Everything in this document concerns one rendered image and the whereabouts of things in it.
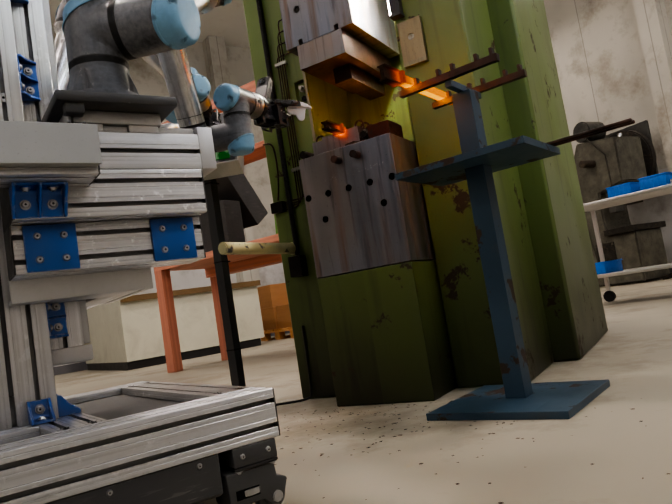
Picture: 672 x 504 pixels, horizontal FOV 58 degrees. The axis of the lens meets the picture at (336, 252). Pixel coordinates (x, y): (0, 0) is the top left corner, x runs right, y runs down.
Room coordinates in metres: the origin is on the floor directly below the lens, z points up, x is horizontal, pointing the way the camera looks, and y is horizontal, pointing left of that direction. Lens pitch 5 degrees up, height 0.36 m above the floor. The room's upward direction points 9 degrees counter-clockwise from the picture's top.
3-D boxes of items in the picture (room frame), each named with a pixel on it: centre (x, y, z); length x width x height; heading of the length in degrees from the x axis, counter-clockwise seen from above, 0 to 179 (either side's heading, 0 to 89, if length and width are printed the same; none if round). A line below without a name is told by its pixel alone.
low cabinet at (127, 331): (8.25, 2.39, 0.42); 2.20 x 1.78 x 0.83; 35
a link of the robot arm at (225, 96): (1.67, 0.22, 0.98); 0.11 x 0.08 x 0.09; 150
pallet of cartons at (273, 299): (9.16, 0.53, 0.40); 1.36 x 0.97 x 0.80; 126
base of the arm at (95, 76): (1.19, 0.42, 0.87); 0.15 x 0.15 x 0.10
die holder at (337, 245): (2.37, -0.22, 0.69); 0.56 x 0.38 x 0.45; 150
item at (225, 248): (2.30, 0.28, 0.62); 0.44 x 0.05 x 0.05; 150
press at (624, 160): (8.74, -4.20, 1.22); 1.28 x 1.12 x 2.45; 35
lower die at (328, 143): (2.39, -0.17, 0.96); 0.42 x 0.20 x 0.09; 150
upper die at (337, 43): (2.39, -0.17, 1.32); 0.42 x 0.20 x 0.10; 150
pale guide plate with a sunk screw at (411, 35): (2.17, -0.40, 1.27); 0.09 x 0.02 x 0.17; 60
